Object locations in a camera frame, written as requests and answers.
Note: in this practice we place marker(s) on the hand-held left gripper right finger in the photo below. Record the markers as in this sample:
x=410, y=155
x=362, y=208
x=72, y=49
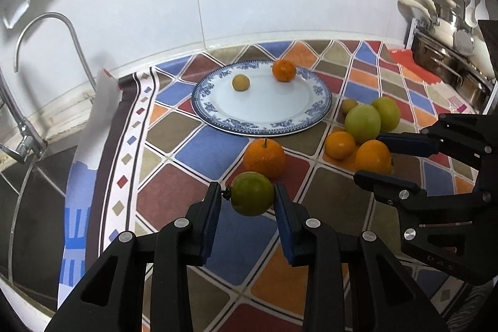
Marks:
x=286, y=223

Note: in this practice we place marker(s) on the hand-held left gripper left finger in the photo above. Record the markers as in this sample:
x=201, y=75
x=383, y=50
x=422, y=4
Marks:
x=212, y=217

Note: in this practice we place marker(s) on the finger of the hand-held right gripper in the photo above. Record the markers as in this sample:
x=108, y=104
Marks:
x=389, y=186
x=408, y=144

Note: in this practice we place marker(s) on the large yellow-green citrus fruit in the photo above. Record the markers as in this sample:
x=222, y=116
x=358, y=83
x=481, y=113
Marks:
x=362, y=124
x=389, y=112

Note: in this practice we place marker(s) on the small green citrus fruit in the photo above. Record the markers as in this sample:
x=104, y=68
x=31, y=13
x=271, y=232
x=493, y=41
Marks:
x=251, y=196

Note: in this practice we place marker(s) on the orange with stem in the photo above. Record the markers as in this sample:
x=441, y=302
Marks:
x=264, y=160

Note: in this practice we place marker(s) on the blue patterned white plate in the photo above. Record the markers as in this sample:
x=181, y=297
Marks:
x=272, y=104

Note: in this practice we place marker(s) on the colourful checked tablecloth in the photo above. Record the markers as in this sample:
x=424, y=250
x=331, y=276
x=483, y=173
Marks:
x=202, y=155

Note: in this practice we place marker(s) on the small yellow fruit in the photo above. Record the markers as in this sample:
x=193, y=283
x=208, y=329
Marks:
x=347, y=105

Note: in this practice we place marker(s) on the stainless steel pot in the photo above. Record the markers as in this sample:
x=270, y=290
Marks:
x=439, y=57

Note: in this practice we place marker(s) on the steel pots with utensils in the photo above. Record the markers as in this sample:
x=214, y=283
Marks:
x=410, y=30

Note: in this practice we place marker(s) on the metal slotted spatula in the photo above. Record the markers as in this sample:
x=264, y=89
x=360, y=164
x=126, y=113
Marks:
x=463, y=38

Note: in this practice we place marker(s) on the white pot with lid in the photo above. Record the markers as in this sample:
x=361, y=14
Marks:
x=447, y=22

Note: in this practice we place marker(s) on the small brown fruit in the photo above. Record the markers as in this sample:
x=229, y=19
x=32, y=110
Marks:
x=241, y=82

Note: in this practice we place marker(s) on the white blue printed paper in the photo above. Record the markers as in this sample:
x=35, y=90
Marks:
x=87, y=145

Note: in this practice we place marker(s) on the tangerine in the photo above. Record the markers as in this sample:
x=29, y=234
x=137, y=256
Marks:
x=284, y=70

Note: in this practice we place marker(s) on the white plastic spoon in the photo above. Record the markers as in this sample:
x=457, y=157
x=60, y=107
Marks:
x=470, y=13

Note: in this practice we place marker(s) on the dark kitchen sink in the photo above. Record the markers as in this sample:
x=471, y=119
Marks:
x=35, y=207

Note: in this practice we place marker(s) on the chrome pull-down faucet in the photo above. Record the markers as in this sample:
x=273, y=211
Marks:
x=21, y=129

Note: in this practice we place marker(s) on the thin gooseneck faucet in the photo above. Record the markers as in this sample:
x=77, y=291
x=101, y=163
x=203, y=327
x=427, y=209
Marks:
x=48, y=15

